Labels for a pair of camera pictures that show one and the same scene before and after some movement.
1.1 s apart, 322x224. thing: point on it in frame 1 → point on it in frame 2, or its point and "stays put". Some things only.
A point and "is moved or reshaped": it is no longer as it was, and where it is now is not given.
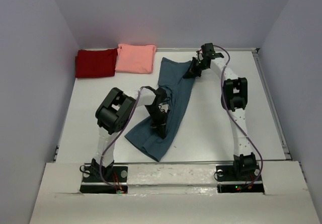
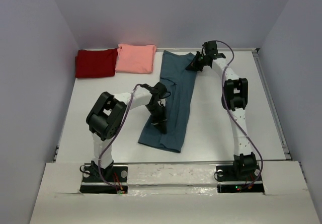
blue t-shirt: (172, 78) is moved or reshaped
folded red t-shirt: (90, 64) stays put
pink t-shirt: (135, 58) stays put
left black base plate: (104, 178) stays put
